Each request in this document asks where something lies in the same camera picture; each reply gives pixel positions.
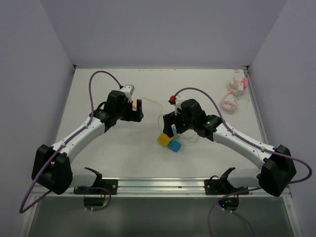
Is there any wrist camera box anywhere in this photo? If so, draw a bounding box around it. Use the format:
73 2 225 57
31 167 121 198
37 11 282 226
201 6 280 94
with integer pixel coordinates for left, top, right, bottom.
120 84 135 101
169 95 185 115

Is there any black base bracket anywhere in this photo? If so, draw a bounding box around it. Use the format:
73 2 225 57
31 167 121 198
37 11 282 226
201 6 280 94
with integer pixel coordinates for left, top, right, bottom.
70 167 119 195
204 167 249 195

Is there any right black base bracket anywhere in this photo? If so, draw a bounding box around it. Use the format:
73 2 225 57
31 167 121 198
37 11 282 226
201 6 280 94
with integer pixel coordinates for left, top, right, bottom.
204 167 249 195

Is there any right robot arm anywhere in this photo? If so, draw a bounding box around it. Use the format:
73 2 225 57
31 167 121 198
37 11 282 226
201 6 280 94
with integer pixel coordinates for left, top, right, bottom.
162 96 296 197

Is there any yellow charging cable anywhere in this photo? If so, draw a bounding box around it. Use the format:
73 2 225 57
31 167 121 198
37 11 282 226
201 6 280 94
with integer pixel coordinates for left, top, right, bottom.
141 97 164 134

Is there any left black base bracket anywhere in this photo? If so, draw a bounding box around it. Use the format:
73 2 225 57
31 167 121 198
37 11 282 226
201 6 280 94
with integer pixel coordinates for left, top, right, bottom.
70 167 119 195

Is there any pale yellow plug adapter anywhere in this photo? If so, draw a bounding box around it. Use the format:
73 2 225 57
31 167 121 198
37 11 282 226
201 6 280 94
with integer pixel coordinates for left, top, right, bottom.
132 99 137 111

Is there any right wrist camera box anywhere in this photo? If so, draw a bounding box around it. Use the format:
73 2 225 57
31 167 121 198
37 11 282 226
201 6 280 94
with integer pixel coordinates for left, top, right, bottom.
169 95 185 115

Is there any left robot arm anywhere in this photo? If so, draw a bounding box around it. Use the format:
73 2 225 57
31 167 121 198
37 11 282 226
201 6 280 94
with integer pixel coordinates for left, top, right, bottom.
32 85 144 195

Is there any blue plug adapter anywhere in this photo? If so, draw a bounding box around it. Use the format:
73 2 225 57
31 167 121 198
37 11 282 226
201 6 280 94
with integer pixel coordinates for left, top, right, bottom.
167 140 182 153

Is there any light teal usb charger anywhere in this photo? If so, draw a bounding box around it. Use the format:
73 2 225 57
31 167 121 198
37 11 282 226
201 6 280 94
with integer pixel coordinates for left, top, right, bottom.
172 125 177 135

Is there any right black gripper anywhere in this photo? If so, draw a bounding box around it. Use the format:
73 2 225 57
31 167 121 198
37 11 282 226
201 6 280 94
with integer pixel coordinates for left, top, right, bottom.
163 109 196 138

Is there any pink power socket cluster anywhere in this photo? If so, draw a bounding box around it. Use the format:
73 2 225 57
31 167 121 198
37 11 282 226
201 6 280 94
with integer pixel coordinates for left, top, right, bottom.
227 77 249 97

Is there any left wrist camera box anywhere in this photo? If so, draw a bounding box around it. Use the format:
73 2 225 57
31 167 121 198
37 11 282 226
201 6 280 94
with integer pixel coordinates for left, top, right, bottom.
120 84 135 101

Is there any yellow cube power socket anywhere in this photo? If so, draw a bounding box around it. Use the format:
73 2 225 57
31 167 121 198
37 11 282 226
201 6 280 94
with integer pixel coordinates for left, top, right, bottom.
157 133 173 147

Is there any aluminium front rail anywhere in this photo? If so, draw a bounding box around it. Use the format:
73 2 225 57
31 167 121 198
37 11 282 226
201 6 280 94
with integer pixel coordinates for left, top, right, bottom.
32 175 292 198

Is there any light teal charging cable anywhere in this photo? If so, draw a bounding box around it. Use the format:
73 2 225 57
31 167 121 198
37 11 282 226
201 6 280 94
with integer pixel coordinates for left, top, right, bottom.
157 115 198 146

